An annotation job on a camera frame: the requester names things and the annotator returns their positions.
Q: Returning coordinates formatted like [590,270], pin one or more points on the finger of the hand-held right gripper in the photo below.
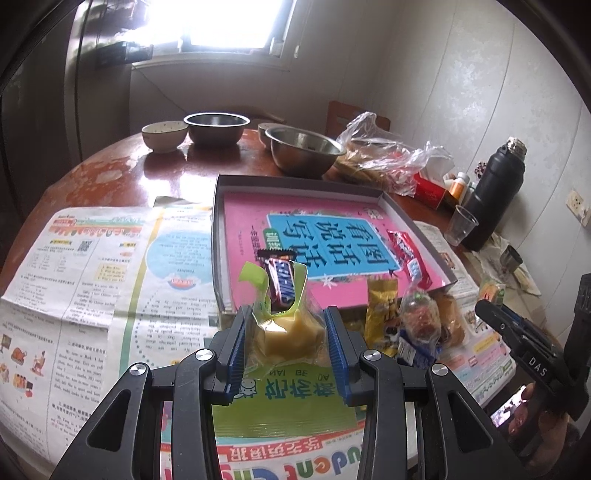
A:
[531,333]
[512,344]

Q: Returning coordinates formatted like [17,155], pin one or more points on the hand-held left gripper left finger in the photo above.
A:
[238,357]

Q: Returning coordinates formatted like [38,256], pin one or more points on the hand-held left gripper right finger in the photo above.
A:
[337,357]

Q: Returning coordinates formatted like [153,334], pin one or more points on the yellow cake packet green top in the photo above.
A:
[281,339]

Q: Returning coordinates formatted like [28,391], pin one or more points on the yellow snack packet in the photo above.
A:
[381,314]

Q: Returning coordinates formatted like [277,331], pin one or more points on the brown bun packet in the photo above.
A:
[450,318]

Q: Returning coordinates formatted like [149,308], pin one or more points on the brown chocolate bar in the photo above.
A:
[281,281]

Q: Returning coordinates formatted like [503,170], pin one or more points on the clear packet red snack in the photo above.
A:
[418,318]

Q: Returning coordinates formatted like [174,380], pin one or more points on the red candy bar wrapper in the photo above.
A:
[406,254]

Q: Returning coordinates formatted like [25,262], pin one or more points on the grey cardboard box tray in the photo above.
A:
[295,184]

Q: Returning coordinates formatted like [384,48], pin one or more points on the person's right hand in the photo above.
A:
[528,413]

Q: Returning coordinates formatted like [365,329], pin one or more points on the crumpled white cloth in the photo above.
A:
[528,277]

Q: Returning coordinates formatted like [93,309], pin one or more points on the colourful green newspaper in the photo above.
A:
[295,406]

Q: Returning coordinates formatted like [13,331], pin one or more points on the lit phone screen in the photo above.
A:
[504,410]

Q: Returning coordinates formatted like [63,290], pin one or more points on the small metal cup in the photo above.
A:
[511,258]

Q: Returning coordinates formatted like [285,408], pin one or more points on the clear plastic cup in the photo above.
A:
[459,226]

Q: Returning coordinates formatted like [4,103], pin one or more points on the pink book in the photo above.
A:
[249,217]

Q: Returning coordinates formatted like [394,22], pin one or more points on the black thermos flask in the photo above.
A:
[494,194]

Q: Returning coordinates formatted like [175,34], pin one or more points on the orange pill bottle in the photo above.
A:
[457,189]

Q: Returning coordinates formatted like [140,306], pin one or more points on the dried red berry bunch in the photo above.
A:
[481,170]

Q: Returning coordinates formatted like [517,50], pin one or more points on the red tissue box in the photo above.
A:
[429,191]

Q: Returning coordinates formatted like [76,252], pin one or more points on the large steel bowl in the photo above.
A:
[214,131]
[302,159]

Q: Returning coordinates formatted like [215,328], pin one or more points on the clear plastic bag of food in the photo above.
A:
[378,157]

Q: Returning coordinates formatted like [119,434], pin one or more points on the small ceramic bowl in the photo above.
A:
[263,134]

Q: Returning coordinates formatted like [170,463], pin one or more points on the speckled ceramic bowl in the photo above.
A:
[164,136]

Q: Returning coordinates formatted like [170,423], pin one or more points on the wooden chair back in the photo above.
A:
[339,115]

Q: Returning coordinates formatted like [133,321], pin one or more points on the dark windowsill box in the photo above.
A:
[120,53]

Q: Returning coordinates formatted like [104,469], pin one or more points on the grey refrigerator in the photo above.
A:
[41,92]

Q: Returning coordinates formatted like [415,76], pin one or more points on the bright window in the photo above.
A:
[221,23]

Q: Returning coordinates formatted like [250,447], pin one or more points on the white wall socket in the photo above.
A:
[579,207]

